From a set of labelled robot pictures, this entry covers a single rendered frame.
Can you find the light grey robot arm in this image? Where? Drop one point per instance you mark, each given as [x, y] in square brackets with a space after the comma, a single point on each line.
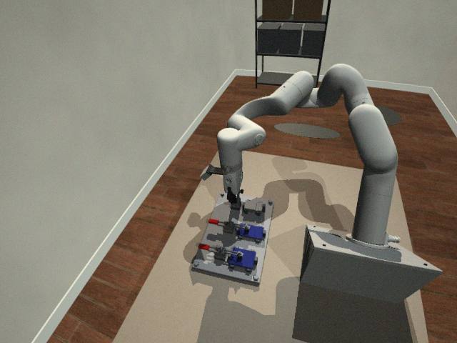
[368, 128]

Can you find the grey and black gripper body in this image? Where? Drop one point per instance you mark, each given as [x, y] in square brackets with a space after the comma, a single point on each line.
[233, 180]

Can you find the blue rectangular block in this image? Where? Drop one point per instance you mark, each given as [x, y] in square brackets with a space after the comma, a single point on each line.
[254, 232]
[246, 261]

